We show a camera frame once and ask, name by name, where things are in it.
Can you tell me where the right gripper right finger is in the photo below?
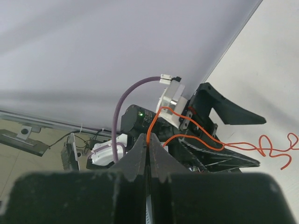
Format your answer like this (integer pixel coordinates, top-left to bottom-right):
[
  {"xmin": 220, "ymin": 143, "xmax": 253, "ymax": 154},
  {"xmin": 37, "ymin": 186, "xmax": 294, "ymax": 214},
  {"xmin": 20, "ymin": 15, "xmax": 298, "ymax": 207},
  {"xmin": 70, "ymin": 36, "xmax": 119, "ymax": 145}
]
[{"xmin": 149, "ymin": 134, "xmax": 295, "ymax": 224}]

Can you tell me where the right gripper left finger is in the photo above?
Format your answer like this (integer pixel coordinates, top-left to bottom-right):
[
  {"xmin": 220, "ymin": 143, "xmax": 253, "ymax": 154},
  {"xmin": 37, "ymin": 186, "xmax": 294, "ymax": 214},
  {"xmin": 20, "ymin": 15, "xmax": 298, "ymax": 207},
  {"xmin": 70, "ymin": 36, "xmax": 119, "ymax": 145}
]
[{"xmin": 0, "ymin": 135, "xmax": 146, "ymax": 224}]

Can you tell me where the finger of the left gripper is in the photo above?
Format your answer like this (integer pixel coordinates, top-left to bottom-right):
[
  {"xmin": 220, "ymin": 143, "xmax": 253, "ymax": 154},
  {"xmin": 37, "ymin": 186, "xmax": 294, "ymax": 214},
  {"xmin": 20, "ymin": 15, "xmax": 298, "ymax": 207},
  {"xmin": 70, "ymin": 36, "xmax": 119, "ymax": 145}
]
[
  {"xmin": 179, "ymin": 138, "xmax": 260, "ymax": 173},
  {"xmin": 198, "ymin": 83, "xmax": 266, "ymax": 125}
]

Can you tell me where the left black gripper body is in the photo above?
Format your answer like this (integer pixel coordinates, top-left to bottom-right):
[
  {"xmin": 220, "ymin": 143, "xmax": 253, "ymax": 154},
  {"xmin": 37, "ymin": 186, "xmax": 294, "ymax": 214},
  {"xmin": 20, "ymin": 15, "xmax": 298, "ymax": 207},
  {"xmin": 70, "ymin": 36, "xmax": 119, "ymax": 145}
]
[{"xmin": 158, "ymin": 89, "xmax": 220, "ymax": 163}]

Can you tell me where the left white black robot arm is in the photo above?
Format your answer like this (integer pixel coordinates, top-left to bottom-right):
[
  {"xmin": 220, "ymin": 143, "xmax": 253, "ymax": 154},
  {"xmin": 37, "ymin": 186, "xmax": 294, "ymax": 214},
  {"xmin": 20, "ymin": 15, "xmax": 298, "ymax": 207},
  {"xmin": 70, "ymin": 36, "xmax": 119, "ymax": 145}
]
[{"xmin": 86, "ymin": 83, "xmax": 266, "ymax": 173}]

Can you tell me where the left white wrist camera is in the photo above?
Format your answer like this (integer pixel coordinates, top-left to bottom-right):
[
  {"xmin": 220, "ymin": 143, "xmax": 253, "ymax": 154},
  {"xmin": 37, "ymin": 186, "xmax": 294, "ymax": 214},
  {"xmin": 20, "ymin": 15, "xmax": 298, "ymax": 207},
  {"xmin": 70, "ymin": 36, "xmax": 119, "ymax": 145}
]
[{"xmin": 156, "ymin": 74, "xmax": 187, "ymax": 129}]

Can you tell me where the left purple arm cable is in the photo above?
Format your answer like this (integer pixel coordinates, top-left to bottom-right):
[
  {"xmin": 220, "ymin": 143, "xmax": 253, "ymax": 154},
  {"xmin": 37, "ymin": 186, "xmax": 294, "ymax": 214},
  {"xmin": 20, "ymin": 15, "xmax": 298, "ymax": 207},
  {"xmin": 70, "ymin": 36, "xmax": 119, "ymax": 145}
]
[{"xmin": 90, "ymin": 76, "xmax": 162, "ymax": 163}]

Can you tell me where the left aluminium frame post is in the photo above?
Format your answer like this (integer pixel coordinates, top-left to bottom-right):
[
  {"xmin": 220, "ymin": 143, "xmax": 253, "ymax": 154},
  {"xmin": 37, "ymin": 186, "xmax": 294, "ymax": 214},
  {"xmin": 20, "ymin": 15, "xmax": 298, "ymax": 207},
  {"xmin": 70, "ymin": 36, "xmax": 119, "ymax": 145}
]
[{"xmin": 0, "ymin": 110, "xmax": 111, "ymax": 137}]

